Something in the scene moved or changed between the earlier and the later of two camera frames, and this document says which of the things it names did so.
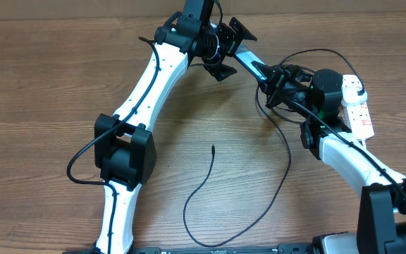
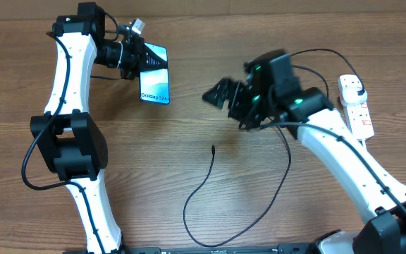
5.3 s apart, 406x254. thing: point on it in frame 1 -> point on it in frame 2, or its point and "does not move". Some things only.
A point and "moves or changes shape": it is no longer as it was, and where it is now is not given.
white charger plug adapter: [350, 97] does not move
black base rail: [282, 248] does not move
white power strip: [359, 114] does not move
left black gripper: [215, 65] -> [138, 51]
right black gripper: [274, 75] -> [235, 87]
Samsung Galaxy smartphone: [246, 56] moves or changes shape
